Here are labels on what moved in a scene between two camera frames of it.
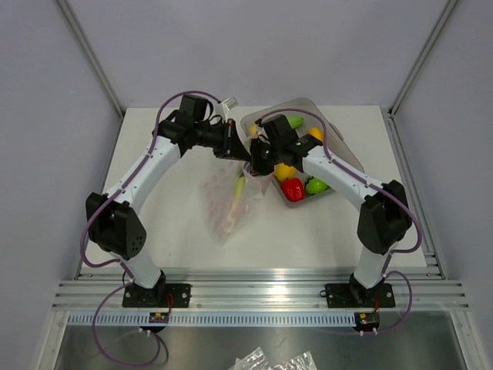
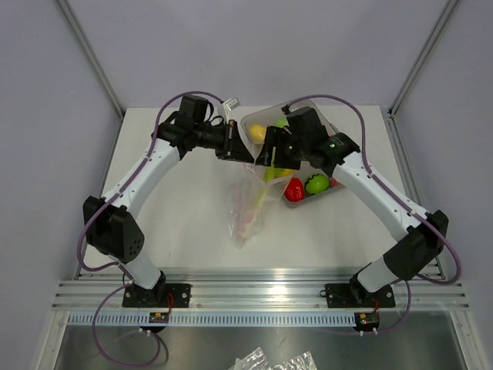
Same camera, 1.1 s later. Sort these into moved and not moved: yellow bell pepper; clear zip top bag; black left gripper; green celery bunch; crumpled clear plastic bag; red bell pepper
Moved: clear zip top bag; green celery bunch
Not moved: yellow bell pepper; black left gripper; red bell pepper; crumpled clear plastic bag
